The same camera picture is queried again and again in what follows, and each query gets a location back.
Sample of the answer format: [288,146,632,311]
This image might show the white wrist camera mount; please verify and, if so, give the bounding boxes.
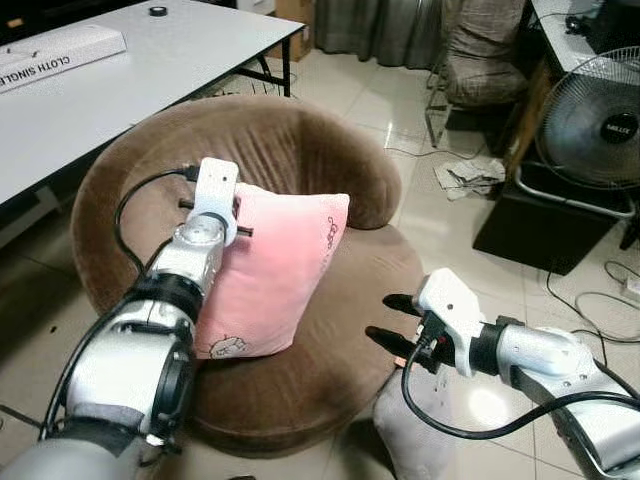
[413,268,488,376]
[190,157,241,246]

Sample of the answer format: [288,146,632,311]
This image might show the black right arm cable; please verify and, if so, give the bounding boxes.
[400,340,640,441]

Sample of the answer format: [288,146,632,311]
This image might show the thin black floor cable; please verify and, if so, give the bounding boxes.
[545,260,640,346]

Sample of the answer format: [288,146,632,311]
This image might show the white work desk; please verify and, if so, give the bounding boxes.
[530,0,640,73]

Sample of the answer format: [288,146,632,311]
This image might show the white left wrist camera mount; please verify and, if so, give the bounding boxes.
[190,157,241,246]

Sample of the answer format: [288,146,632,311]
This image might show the grey robot right leg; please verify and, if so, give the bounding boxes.
[372,372,461,480]

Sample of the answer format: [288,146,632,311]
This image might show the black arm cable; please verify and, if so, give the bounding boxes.
[113,165,201,276]
[400,340,640,441]

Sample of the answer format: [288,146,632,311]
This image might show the crumpled grey cloth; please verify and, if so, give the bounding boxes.
[433,157,506,201]

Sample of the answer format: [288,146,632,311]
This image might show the black box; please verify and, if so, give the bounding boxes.
[473,165,640,277]

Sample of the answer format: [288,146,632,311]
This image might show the brown cardboard box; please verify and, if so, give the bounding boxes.
[275,0,316,61]

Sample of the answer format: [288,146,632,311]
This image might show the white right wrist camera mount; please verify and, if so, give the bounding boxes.
[413,268,488,376]

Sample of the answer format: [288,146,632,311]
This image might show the long white printed box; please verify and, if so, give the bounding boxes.
[0,25,128,96]

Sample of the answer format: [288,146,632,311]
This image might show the white table with black legs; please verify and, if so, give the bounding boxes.
[0,0,306,207]

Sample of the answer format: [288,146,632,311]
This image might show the grey metal floor fan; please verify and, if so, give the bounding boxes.
[513,47,640,219]

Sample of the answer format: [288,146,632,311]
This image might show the grey striped curtain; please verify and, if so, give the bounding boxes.
[315,0,446,69]

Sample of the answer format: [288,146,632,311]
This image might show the brown wooden plank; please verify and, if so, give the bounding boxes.
[503,60,556,176]

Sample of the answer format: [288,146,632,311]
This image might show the black monitor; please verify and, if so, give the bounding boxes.
[583,0,640,56]

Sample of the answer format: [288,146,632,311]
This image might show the brown fabric covered chair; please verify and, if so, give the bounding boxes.
[425,0,533,149]

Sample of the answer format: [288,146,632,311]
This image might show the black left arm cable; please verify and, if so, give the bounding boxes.
[113,165,201,276]

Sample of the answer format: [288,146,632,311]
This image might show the brown round sofa chair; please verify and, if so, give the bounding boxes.
[70,93,427,459]

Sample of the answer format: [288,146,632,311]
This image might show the pink pillow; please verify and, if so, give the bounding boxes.
[193,183,351,361]

